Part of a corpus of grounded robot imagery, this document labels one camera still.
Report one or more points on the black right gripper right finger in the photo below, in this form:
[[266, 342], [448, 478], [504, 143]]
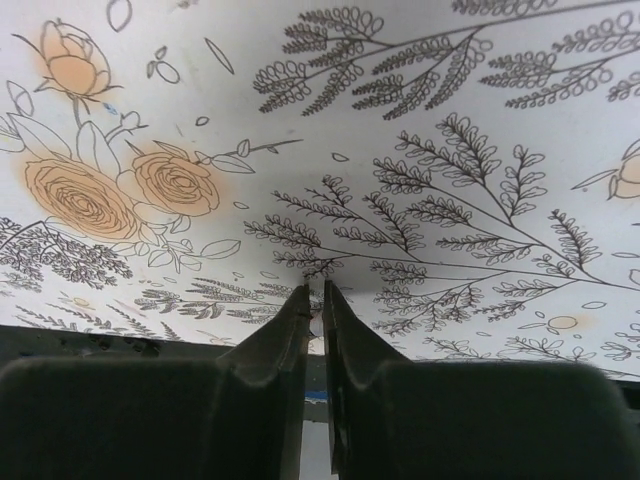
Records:
[[394, 418]]

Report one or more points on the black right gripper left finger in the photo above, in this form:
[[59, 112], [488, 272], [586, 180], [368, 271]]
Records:
[[191, 447]]

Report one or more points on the floral table mat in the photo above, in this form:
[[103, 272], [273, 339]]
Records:
[[466, 172]]

